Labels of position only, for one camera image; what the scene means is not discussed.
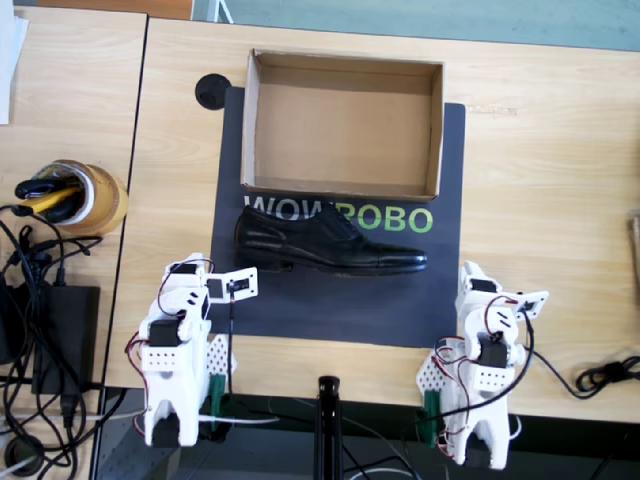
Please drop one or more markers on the black leather dress shoe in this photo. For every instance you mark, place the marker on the black leather dress shoe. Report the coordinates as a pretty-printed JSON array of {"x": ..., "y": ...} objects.
[{"x": 310, "y": 245}]

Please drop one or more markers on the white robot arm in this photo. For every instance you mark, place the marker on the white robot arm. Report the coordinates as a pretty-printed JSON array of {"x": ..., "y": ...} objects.
[
  {"x": 492, "y": 440},
  {"x": 170, "y": 400}
]

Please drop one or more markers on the open cardboard box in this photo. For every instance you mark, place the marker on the open cardboard box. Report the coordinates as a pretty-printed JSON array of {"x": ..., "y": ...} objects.
[{"x": 340, "y": 130}]

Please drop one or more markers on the green table clamp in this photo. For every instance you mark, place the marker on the green table clamp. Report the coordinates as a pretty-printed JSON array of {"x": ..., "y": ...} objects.
[
  {"x": 433, "y": 415},
  {"x": 217, "y": 400}
]

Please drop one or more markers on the brown packing tape roll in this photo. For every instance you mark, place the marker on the brown packing tape roll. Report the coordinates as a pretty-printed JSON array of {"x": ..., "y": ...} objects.
[{"x": 107, "y": 200}]

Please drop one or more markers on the dark mat with WOWROBO print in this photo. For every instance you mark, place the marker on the dark mat with WOWROBO print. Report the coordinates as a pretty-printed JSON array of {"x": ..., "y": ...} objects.
[{"x": 340, "y": 310}]

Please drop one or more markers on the white tape roll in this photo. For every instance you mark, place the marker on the white tape roll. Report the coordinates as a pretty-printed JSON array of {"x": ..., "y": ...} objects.
[{"x": 89, "y": 197}]

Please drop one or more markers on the black power adapter brick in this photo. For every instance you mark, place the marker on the black power adapter brick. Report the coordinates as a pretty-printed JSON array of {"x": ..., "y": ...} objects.
[{"x": 65, "y": 340}]

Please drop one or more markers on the black round desk grommet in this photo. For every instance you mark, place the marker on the black round desk grommet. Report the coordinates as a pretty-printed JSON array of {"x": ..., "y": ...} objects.
[{"x": 210, "y": 90}]

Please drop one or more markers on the brown wooden board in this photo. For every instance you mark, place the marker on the brown wooden board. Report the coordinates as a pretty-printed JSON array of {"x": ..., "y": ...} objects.
[{"x": 100, "y": 7}]

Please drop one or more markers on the white paper stack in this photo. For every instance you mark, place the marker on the white paper stack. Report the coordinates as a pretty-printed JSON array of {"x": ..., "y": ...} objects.
[{"x": 7, "y": 60}]

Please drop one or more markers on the white arm camera mount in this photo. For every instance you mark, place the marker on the white arm camera mount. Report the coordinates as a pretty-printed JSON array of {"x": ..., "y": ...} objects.
[
  {"x": 534, "y": 302},
  {"x": 242, "y": 285}
]

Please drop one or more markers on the white perforated base plate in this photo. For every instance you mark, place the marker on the white perforated base plate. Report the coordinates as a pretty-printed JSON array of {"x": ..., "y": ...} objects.
[
  {"x": 432, "y": 376},
  {"x": 219, "y": 356}
]

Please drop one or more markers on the black camera stand pole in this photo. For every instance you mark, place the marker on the black camera stand pole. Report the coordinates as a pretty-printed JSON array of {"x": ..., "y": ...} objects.
[{"x": 329, "y": 425}]

